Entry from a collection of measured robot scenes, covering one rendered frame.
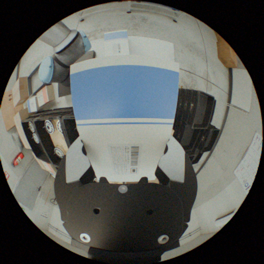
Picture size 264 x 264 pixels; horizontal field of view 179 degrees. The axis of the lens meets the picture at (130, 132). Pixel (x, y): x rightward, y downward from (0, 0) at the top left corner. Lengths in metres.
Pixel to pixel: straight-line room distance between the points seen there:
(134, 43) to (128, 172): 0.63
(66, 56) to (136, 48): 0.39
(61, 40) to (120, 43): 0.28
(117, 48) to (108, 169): 0.49
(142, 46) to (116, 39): 0.17
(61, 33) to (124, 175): 0.42
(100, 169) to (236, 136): 2.78
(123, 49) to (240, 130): 2.73
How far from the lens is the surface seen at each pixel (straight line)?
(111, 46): 0.51
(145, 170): 0.15
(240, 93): 2.72
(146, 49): 0.60
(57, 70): 0.42
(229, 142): 2.86
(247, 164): 2.76
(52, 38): 0.36
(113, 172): 0.15
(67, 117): 0.40
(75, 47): 0.38
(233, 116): 2.81
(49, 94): 0.73
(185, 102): 1.06
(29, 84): 0.99
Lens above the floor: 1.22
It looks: 61 degrees down
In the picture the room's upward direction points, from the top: 176 degrees clockwise
